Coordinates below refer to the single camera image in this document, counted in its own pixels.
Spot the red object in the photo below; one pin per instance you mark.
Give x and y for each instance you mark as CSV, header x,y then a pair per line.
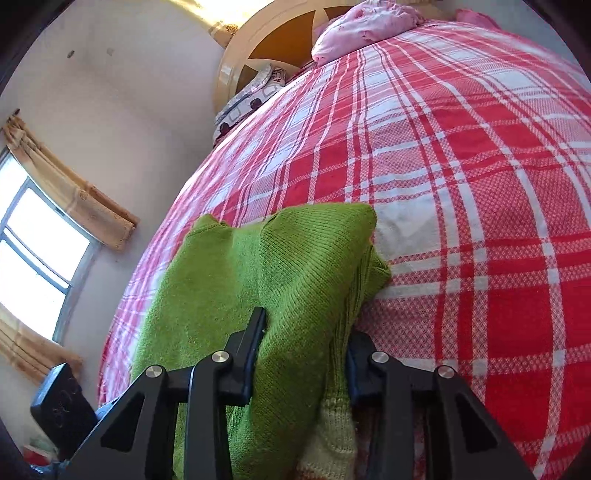
x,y
39,457

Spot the pink pillow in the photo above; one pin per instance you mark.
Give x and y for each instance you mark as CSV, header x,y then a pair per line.
x,y
364,27

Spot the pink cloth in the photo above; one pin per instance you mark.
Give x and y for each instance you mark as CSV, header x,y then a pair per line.
x,y
475,18

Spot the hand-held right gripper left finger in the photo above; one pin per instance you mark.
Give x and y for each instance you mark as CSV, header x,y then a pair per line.
x,y
244,369

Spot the grey patterned pillow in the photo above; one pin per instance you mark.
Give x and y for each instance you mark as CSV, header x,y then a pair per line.
x,y
249,94

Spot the yellow patterned curtain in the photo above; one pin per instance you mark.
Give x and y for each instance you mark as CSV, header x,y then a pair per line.
x,y
27,350
221,30
78,198

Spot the cream wooden headboard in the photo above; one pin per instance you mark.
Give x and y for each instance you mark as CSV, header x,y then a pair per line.
x,y
281,41

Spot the red plaid bed sheet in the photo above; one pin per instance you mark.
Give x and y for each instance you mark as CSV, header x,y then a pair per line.
x,y
461,184

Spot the side window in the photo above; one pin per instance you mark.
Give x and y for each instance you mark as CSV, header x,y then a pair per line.
x,y
41,240

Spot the green knit sweater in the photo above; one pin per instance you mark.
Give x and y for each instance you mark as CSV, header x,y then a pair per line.
x,y
286,258

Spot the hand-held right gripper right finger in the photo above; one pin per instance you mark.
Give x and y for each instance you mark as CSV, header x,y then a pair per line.
x,y
358,378

